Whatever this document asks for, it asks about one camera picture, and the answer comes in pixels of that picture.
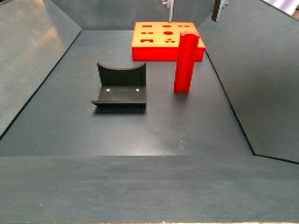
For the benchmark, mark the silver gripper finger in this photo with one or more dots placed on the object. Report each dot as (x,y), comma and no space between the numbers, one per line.
(217,7)
(168,4)

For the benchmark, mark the red shape sorter board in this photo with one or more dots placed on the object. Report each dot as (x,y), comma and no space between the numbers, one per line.
(156,39)

